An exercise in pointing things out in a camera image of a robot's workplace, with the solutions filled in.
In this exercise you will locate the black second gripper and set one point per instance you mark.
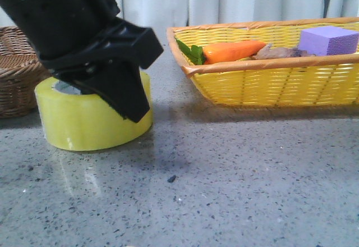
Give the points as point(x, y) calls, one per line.
point(85, 40)

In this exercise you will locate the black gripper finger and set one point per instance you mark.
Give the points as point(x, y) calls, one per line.
point(119, 84)

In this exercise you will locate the yellow tape roll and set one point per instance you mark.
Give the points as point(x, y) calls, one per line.
point(83, 122)

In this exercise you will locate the brown wicker basket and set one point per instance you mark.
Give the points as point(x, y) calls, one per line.
point(21, 72)

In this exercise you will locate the orange toy carrot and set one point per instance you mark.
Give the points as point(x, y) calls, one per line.
point(220, 52)

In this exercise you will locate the small black debris crumb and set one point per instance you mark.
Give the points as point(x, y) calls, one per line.
point(171, 179)

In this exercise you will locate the brown ginger-like toy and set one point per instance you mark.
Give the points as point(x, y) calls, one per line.
point(268, 52)

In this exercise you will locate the purple foam block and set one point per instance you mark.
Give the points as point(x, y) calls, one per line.
point(328, 41)

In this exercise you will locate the yellow woven plastic basket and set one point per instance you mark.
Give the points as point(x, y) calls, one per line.
point(288, 82)

